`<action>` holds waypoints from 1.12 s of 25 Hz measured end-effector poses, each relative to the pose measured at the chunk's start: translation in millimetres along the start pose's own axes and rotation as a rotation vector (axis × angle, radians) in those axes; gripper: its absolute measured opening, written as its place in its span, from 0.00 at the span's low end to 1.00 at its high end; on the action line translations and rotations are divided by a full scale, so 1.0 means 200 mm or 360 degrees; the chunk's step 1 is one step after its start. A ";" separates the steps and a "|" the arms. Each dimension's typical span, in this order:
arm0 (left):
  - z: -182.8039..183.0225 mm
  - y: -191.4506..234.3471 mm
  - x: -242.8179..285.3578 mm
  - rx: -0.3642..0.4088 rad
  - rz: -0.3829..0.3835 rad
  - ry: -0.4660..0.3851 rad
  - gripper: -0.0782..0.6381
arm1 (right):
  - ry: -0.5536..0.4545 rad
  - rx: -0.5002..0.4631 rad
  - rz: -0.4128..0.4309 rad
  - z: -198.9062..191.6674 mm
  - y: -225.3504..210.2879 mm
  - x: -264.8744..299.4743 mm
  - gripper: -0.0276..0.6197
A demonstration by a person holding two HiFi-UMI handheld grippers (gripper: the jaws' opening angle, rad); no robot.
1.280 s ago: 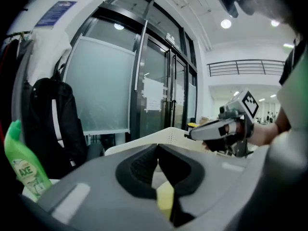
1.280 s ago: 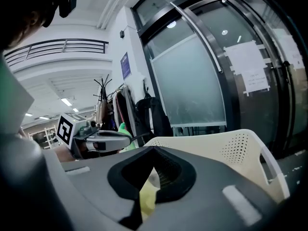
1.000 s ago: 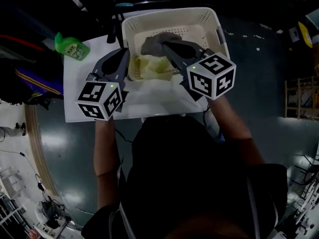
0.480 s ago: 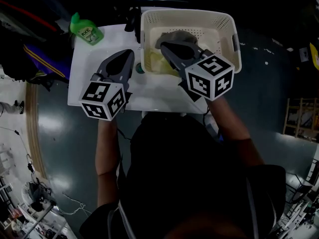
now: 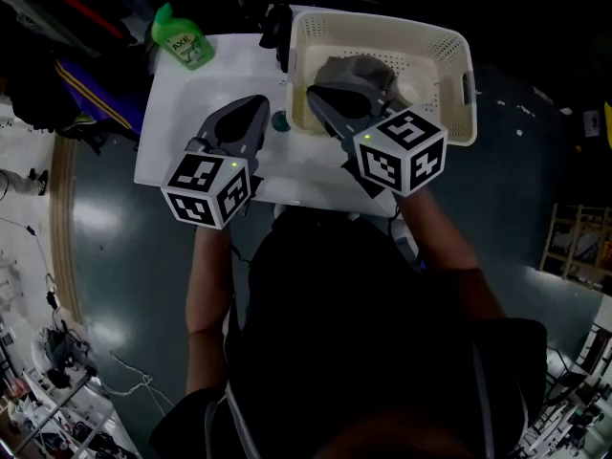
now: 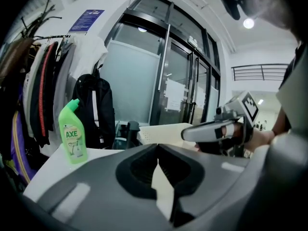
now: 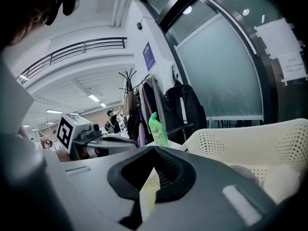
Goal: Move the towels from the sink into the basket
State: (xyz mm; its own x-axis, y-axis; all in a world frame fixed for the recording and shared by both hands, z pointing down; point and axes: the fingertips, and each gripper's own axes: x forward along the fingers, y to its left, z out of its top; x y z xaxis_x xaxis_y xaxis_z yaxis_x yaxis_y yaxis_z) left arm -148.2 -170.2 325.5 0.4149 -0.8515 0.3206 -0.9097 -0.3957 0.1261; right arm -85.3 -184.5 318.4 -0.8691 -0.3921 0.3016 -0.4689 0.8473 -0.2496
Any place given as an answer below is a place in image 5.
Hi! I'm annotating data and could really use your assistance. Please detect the person's right forearm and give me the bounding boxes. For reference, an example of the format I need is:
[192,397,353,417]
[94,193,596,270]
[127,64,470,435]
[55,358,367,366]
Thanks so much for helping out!
[399,188,508,322]

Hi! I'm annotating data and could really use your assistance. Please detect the cream perforated plastic basket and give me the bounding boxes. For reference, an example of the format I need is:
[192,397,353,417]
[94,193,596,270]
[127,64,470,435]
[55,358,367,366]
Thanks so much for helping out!
[285,10,478,147]

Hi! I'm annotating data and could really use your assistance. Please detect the person's left forearm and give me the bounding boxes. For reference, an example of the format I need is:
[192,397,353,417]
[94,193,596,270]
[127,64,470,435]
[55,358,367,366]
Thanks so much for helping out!
[185,225,235,396]

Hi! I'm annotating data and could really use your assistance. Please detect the white cup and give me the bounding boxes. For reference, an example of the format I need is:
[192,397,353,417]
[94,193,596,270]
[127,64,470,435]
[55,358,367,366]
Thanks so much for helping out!
[401,75,441,112]

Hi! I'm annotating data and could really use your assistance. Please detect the grey cloth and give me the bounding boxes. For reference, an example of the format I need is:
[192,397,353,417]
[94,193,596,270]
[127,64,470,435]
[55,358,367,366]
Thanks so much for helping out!
[315,54,407,109]

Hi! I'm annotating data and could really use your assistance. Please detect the green detergent bottle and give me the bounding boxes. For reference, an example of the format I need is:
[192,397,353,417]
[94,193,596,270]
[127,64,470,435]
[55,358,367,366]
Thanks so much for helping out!
[150,2,216,72]

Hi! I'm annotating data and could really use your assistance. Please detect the person's black shirt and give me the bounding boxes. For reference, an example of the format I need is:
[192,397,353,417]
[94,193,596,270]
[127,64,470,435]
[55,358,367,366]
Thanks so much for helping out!
[148,208,549,459]

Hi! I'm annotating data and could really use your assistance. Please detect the white workbench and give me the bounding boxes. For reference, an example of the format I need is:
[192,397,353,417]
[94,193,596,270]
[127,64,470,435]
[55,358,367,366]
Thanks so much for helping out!
[520,322,612,459]

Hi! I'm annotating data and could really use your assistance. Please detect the wooden shelf rack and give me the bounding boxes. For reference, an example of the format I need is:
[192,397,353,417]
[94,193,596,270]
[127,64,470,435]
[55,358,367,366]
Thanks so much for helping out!
[538,202,612,289]

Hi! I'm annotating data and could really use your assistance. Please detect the black faucet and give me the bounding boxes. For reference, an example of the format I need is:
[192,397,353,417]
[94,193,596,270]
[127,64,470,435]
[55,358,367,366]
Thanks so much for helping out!
[259,3,294,74]

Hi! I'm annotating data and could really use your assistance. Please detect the white sink basin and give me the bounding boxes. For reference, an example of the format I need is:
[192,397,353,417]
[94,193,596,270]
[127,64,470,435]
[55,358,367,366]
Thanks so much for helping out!
[133,5,407,219]

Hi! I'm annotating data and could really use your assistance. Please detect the grey harness strap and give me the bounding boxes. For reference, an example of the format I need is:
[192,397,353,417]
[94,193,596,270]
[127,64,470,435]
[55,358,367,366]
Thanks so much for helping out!
[470,341,496,459]
[205,384,262,459]

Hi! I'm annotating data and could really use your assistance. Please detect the black clothes pile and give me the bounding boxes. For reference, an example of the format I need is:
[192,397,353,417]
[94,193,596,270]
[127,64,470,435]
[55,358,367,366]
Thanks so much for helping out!
[0,0,269,155]

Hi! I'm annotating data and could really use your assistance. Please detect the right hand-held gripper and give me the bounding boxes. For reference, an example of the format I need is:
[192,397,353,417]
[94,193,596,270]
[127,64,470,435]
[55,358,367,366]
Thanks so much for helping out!
[306,82,449,199]

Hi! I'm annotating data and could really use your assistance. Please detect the white floor cable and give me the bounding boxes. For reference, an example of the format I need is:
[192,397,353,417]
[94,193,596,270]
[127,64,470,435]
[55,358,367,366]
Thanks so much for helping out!
[98,351,176,410]

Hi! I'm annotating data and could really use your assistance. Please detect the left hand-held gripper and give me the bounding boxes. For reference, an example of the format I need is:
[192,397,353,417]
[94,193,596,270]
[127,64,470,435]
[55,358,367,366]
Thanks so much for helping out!
[161,94,272,231]

